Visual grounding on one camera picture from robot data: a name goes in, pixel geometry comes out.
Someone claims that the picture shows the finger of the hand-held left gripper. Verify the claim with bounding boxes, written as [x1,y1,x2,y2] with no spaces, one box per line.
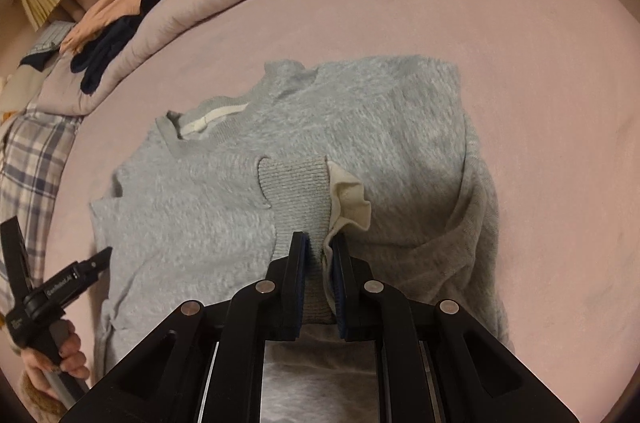
[0,218,34,305]
[74,246,114,287]

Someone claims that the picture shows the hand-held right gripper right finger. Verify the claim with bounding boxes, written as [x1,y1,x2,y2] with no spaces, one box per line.
[327,233,581,423]

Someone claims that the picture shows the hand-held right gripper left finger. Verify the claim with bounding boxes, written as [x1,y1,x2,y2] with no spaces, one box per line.
[60,230,311,423]

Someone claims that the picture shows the grey printed sweatshirt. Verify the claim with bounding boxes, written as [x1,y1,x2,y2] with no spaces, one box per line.
[89,54,512,423]

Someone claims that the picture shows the navy folded clothes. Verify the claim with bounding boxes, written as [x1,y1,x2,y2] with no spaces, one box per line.
[69,0,170,94]

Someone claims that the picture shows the peach folded clothes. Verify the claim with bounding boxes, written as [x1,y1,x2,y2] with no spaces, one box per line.
[59,0,157,54]

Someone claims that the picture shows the person's left hand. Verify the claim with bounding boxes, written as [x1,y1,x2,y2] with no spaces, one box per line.
[20,320,92,399]

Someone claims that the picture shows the plaid pillow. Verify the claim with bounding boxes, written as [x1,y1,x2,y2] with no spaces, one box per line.
[0,110,85,309]

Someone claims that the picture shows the blue striped pillow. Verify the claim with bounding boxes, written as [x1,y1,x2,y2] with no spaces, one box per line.
[19,22,77,70]

